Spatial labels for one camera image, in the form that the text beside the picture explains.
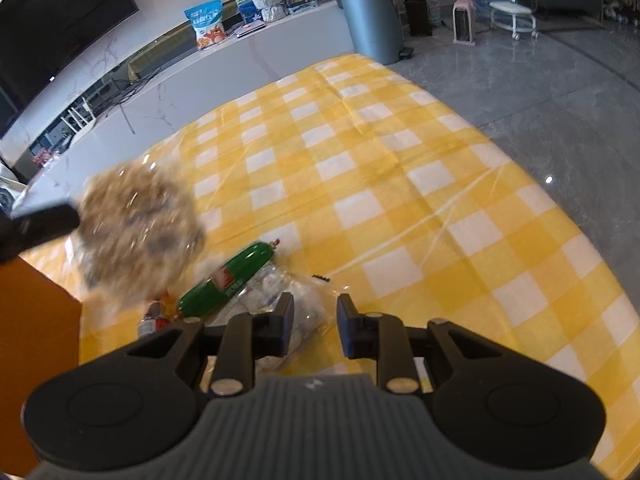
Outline green wrapped sausage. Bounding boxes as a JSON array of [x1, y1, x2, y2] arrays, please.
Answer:
[[177, 241, 277, 318]]

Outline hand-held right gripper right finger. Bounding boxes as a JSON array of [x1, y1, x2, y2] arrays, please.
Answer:
[[336, 293, 503, 395]]

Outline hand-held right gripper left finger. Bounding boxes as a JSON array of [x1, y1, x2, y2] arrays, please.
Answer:
[[125, 292, 296, 396]]

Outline white router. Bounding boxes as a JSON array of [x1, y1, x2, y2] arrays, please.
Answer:
[[60, 100, 96, 132]]

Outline grey pedal trash can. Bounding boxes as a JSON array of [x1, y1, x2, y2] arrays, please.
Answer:
[[332, 0, 415, 66]]

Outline white rolling stool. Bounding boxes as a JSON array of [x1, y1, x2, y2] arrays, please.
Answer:
[[489, 0, 538, 41]]

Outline blue white box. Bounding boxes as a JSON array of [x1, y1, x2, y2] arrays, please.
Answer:
[[239, 0, 265, 24]]

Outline blue snack bag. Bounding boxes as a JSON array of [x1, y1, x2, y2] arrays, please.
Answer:
[[184, 0, 228, 51]]

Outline black wall television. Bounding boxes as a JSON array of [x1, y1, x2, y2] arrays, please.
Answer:
[[0, 0, 140, 136]]

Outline yellow checkered tablecloth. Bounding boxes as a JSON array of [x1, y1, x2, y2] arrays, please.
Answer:
[[20, 52, 640, 461]]

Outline black cables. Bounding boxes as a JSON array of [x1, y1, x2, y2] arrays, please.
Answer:
[[107, 67, 166, 107]]

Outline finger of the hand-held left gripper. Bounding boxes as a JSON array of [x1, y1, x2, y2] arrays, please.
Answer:
[[0, 202, 82, 266]]

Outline clear packet of brown cake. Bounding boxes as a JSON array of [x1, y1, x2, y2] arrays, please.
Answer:
[[72, 160, 207, 306]]

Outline clear plastic snack packet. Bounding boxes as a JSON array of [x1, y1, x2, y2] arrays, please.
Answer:
[[200, 265, 351, 376]]

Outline small red-capped bottle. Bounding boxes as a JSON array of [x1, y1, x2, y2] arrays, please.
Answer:
[[137, 300, 173, 338]]

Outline pink space heater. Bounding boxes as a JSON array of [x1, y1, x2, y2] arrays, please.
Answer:
[[452, 0, 476, 45]]

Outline white marble television console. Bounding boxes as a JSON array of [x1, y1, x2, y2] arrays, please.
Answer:
[[0, 0, 356, 181]]

